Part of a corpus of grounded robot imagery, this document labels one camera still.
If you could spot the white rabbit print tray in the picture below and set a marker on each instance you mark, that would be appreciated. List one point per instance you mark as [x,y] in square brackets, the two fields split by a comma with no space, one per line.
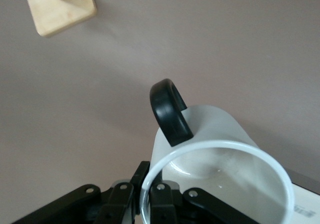
[307,201]

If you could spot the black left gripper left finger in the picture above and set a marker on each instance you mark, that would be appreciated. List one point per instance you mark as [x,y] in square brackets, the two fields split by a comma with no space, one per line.
[75,206]

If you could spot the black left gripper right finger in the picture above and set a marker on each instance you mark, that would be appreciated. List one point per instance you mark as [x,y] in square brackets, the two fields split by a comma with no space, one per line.
[162,206]

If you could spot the wooden cup rack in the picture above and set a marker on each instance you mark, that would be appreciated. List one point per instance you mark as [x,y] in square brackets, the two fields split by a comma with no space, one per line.
[60,11]

